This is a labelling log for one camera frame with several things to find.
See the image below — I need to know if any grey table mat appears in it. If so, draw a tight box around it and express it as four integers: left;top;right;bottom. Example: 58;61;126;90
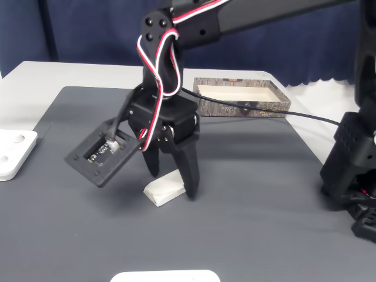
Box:
0;86;376;282

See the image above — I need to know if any red white black servo cable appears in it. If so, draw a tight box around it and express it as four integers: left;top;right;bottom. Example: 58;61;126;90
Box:
136;0;230;152

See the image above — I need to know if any black camera cable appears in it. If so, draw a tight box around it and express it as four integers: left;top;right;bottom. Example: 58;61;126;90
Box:
110;86;341;142

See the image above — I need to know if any white rounded flat device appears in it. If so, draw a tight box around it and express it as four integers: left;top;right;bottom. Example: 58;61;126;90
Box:
110;269;221;282

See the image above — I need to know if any dark blue curtain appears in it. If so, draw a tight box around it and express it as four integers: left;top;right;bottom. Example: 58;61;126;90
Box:
0;0;376;88

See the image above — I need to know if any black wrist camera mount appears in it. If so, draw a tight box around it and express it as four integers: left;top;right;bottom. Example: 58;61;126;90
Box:
64;116;141;189

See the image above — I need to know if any patterned cardboard box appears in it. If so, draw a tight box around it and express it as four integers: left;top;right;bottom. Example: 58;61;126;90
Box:
193;76;292;119

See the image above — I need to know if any white dimpled plastic tray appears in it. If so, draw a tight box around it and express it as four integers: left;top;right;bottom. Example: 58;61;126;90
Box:
0;129;39;182

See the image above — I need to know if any white rectangular block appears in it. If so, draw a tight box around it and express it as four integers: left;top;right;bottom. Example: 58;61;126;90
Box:
143;169;187;208

